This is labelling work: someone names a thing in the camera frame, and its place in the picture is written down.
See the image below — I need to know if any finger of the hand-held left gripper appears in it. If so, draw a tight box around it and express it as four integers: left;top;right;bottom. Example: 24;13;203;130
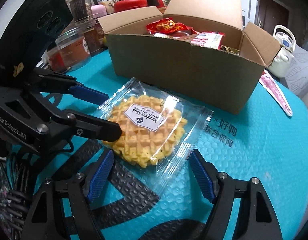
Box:
4;92;122;143
24;67;109;107

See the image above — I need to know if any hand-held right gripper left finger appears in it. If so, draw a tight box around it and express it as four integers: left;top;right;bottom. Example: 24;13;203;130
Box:
20;149;115;240

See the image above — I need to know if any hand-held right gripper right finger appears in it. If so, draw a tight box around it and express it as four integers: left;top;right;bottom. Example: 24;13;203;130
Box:
189;149;279;240

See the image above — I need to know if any clear waffle packet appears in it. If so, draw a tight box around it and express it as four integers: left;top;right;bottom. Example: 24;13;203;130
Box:
97;78;214;201

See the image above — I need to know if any brown cardboard box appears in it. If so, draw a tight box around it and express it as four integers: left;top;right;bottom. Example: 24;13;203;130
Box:
98;0;282;115

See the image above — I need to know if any large red candy packet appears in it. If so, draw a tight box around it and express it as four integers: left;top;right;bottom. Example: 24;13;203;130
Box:
147;17;175;35

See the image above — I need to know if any small red candy packet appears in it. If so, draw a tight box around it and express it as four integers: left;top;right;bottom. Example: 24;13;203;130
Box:
170;22;192;33

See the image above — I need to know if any brown cereal packet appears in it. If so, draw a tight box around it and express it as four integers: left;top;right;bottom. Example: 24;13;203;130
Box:
219;44;241;55

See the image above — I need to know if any red and white packet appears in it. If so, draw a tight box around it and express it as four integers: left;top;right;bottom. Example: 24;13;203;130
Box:
190;31;226;49

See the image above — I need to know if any teal bubble mat black print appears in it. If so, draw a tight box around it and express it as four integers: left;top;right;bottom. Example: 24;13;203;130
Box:
5;46;308;240

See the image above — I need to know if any wide clear jar red content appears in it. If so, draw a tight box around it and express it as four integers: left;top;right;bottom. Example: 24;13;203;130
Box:
48;27;92;73

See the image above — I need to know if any brown content labelled jar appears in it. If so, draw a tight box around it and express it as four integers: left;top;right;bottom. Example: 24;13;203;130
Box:
83;20;105;57

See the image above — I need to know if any pink bottle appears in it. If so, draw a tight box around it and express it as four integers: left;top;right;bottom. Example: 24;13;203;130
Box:
91;4;107;27

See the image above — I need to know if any red plastic container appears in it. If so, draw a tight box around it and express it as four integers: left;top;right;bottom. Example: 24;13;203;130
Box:
114;0;148;13

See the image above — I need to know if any floral patterned clothing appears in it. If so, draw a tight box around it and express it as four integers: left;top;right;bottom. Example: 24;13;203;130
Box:
0;155;19;230

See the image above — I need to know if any flat pink red packet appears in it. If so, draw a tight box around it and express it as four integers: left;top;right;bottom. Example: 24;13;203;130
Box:
259;70;293;117

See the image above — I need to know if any red gift box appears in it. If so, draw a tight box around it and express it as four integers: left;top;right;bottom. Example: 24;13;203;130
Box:
146;0;167;13

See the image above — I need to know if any grey covered chair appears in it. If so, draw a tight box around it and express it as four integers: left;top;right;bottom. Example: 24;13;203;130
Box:
285;44;308;97

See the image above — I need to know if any white character kettle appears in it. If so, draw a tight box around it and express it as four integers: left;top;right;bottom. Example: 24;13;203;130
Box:
268;24;297;78

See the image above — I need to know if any white fridge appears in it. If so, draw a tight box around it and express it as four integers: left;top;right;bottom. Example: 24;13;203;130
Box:
225;0;259;28

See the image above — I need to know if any dark brown door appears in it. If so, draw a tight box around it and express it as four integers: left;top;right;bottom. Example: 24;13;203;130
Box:
256;0;289;34

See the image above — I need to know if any black coiled cable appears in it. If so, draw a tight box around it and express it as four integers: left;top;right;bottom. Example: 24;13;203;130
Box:
6;152;37;230

